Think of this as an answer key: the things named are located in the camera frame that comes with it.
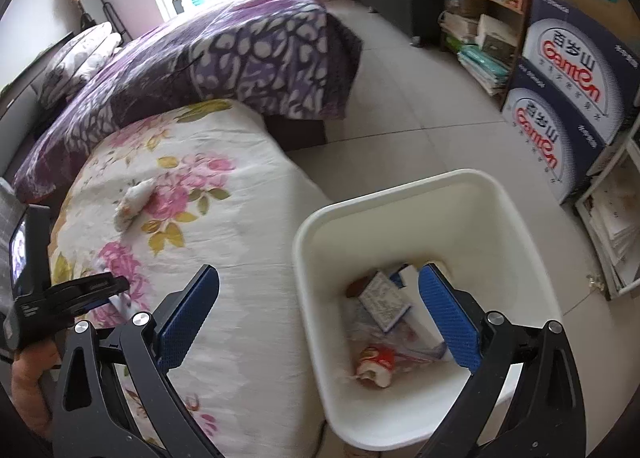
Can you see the white printed box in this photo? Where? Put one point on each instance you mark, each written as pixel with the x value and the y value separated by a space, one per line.
pixel 385 300

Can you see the stack of lying books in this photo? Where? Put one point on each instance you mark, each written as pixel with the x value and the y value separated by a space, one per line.
pixel 480 58

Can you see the bed with purple quilt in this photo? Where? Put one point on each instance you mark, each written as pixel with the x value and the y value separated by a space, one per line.
pixel 225 38

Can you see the grey-blue plastic bag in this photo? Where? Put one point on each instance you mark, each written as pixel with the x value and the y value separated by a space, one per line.
pixel 415 348

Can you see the floral cream blanket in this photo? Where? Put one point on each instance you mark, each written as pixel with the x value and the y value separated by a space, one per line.
pixel 240 218

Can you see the red snack packet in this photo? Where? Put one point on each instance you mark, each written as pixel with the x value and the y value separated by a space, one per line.
pixel 377 360

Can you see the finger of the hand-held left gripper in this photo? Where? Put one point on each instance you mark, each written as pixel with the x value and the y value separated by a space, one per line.
pixel 80 286
pixel 102 300

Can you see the white plastic bin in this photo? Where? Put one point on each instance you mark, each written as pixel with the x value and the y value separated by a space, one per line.
pixel 380 208

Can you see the stacked patterned pillows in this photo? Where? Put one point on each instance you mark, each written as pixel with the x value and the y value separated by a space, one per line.
pixel 80 55

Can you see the blue white carton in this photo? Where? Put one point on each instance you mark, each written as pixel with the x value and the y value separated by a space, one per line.
pixel 575 53
pixel 540 138

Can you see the crumpled white tissue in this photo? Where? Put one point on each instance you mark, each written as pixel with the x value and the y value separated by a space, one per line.
pixel 132 203

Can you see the person's left hand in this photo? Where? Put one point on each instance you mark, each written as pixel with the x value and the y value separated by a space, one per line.
pixel 27 378

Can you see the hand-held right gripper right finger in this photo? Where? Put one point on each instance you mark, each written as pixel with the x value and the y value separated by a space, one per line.
pixel 450 318

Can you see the white rack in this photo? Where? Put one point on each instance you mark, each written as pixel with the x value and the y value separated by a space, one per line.
pixel 582 208

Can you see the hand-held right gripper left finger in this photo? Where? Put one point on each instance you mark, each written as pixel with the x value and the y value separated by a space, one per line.
pixel 190 318

